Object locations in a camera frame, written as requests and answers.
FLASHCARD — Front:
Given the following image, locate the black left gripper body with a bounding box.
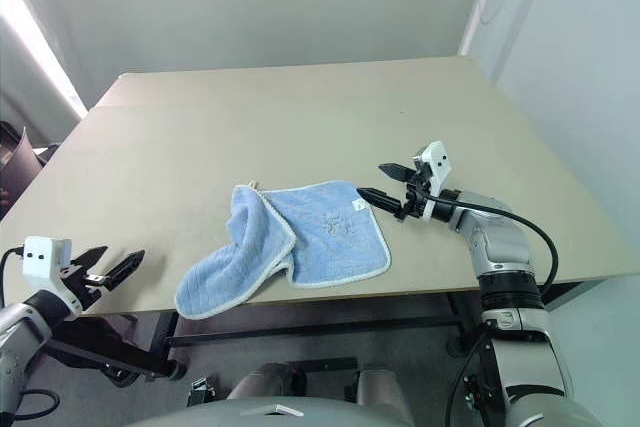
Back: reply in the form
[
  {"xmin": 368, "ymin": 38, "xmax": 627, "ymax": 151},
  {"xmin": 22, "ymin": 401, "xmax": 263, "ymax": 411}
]
[{"xmin": 58, "ymin": 259, "xmax": 109, "ymax": 317}]

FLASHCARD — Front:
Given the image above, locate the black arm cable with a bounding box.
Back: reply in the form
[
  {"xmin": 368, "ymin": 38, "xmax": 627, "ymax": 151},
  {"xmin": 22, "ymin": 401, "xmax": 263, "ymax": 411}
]
[
  {"xmin": 423, "ymin": 194, "xmax": 561, "ymax": 299},
  {"xmin": 0, "ymin": 245, "xmax": 25, "ymax": 308}
]

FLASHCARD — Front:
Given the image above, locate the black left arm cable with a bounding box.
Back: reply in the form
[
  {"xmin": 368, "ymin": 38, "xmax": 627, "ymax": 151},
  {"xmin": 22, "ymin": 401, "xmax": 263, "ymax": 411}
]
[{"xmin": 0, "ymin": 245, "xmax": 25, "ymax": 308}]

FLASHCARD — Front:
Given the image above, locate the small black floor clamp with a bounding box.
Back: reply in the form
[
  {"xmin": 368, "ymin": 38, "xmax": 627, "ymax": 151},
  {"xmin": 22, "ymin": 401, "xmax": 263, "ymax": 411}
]
[{"xmin": 186, "ymin": 376, "xmax": 217, "ymax": 409}]

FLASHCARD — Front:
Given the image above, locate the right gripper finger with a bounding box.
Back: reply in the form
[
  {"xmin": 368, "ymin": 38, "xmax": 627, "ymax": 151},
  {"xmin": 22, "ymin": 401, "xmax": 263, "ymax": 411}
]
[
  {"xmin": 378, "ymin": 162, "xmax": 416, "ymax": 184},
  {"xmin": 355, "ymin": 187, "xmax": 404, "ymax": 216}
]

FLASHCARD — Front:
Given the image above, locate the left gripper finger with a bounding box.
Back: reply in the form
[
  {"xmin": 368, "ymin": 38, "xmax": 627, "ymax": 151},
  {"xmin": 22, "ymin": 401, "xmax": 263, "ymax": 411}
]
[
  {"xmin": 74, "ymin": 245, "xmax": 109, "ymax": 273},
  {"xmin": 101, "ymin": 249, "xmax": 147, "ymax": 292}
]

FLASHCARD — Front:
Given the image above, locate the dark curved chair back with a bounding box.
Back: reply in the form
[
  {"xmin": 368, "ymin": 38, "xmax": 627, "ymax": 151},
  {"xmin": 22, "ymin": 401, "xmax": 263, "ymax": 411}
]
[{"xmin": 0, "ymin": 120, "xmax": 42, "ymax": 221}]

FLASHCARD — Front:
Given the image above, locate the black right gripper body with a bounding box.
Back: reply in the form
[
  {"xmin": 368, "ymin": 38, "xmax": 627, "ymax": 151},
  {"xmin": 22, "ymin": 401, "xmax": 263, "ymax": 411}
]
[{"xmin": 396, "ymin": 165, "xmax": 434, "ymax": 223}]

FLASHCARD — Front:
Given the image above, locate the black metal table frame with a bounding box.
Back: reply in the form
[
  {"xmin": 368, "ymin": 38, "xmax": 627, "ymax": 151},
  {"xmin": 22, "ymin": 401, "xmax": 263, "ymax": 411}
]
[{"xmin": 44, "ymin": 280, "xmax": 596, "ymax": 384}]

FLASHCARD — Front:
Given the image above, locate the black right shoulder cable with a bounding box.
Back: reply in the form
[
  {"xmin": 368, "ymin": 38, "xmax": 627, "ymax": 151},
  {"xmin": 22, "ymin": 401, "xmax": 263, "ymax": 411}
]
[{"xmin": 445, "ymin": 319, "xmax": 501, "ymax": 427}]

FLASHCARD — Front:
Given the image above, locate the grey rounded robot thigh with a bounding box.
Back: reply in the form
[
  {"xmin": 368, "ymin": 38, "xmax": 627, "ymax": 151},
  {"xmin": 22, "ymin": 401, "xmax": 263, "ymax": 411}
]
[
  {"xmin": 227, "ymin": 362, "xmax": 297, "ymax": 402},
  {"xmin": 349, "ymin": 365, "xmax": 402, "ymax": 411}
]

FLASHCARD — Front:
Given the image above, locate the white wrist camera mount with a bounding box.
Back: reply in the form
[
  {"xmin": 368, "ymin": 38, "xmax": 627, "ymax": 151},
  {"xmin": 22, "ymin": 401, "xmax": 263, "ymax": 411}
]
[
  {"xmin": 21, "ymin": 235, "xmax": 82, "ymax": 319},
  {"xmin": 411, "ymin": 140, "xmax": 454, "ymax": 221}
]

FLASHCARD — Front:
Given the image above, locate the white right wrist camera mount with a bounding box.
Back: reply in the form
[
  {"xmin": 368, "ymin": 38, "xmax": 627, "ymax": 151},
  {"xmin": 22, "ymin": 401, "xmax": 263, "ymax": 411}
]
[{"xmin": 411, "ymin": 140, "xmax": 454, "ymax": 221}]

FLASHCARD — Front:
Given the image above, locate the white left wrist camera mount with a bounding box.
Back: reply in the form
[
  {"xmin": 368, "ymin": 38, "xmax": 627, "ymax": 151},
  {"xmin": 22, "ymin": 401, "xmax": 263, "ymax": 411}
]
[{"xmin": 21, "ymin": 235, "xmax": 82, "ymax": 319}]

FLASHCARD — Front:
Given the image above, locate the black floor cable loop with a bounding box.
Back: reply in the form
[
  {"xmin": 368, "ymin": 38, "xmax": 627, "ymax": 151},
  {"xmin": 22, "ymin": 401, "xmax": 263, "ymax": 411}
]
[{"xmin": 18, "ymin": 387, "xmax": 62, "ymax": 419}]

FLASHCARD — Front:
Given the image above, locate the light blue terry towel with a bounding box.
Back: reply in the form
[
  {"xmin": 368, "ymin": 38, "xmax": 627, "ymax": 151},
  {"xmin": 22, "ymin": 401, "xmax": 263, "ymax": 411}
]
[{"xmin": 173, "ymin": 178, "xmax": 393, "ymax": 322}]

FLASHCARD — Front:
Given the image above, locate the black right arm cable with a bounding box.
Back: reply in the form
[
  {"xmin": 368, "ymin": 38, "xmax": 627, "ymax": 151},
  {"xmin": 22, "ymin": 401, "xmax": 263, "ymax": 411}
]
[{"xmin": 423, "ymin": 194, "xmax": 561, "ymax": 299}]

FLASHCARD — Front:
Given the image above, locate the grey robot torso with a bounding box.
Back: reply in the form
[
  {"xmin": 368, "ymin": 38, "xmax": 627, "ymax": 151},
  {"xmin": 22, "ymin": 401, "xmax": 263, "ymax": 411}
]
[{"xmin": 117, "ymin": 382, "xmax": 419, "ymax": 427}]

